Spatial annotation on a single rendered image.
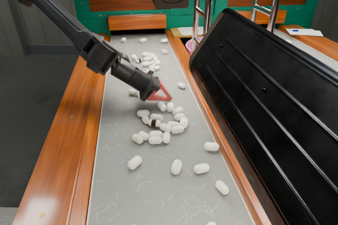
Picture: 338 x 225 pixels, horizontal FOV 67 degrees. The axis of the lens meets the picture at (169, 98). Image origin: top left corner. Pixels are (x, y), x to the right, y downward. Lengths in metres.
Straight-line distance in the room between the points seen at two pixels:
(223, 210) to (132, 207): 0.17
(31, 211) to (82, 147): 0.17
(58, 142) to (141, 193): 0.25
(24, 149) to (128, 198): 1.49
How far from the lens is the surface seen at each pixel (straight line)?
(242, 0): 1.57
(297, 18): 1.75
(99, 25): 1.46
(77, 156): 0.62
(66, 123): 0.73
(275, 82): 0.17
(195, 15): 1.05
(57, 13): 0.82
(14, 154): 1.97
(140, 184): 0.56
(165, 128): 0.67
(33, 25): 3.53
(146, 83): 0.74
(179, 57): 1.08
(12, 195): 1.71
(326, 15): 3.42
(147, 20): 1.38
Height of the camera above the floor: 1.17
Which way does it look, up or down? 31 degrees down
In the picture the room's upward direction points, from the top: straight up
